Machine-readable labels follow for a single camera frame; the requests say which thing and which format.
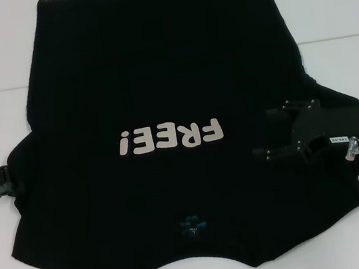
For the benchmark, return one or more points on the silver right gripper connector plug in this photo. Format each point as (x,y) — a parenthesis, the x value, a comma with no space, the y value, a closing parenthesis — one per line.
(351,148)

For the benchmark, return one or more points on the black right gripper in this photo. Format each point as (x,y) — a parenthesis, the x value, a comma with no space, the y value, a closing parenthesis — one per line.
(334,128)

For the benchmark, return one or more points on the black shirt with FREE print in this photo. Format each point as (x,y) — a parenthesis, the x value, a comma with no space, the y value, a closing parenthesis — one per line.
(157,77)

